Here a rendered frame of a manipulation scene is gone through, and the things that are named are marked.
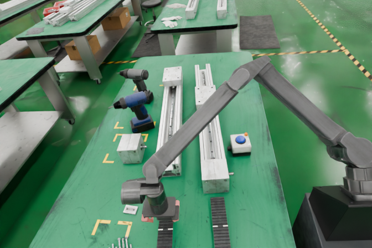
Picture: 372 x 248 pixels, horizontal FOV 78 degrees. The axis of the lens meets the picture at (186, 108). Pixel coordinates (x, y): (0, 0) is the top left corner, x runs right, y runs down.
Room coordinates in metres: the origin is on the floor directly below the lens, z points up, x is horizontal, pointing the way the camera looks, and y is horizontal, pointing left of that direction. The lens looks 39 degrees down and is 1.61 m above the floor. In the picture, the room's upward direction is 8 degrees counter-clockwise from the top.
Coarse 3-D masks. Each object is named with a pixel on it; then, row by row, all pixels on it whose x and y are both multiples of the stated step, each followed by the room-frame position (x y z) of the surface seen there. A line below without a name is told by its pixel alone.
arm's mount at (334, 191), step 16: (320, 192) 0.37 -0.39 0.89; (336, 192) 0.34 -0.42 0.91; (320, 208) 0.34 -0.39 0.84; (336, 208) 0.29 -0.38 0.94; (352, 208) 0.26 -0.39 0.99; (368, 208) 0.26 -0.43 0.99; (320, 224) 0.31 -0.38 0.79; (336, 224) 0.26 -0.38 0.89; (352, 224) 0.26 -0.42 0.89; (368, 224) 0.25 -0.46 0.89; (336, 240) 0.26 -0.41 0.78
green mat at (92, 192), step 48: (192, 96) 1.14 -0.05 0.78; (240, 96) 1.06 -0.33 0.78; (96, 144) 0.84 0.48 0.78; (192, 144) 0.75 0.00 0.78; (96, 192) 0.56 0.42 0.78; (192, 192) 0.50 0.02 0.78; (240, 192) 0.47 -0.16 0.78; (48, 240) 0.39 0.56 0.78; (96, 240) 0.37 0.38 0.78; (144, 240) 0.34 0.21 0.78; (192, 240) 0.32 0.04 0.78; (240, 240) 0.30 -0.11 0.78; (288, 240) 0.28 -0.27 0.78
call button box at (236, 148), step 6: (234, 138) 0.69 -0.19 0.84; (246, 138) 0.68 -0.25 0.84; (234, 144) 0.66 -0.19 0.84; (240, 144) 0.65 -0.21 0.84; (246, 144) 0.65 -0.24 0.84; (228, 150) 0.67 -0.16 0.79; (234, 150) 0.64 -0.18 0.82; (240, 150) 0.64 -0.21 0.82; (246, 150) 0.63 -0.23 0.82; (234, 156) 0.64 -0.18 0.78
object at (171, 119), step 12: (168, 96) 1.07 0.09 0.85; (180, 96) 1.04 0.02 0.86; (168, 108) 0.99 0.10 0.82; (180, 108) 0.96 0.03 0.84; (168, 120) 0.90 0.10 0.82; (180, 120) 0.87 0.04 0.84; (168, 132) 0.79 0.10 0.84; (180, 156) 0.66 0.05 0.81; (168, 168) 0.59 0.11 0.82; (180, 168) 0.60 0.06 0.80
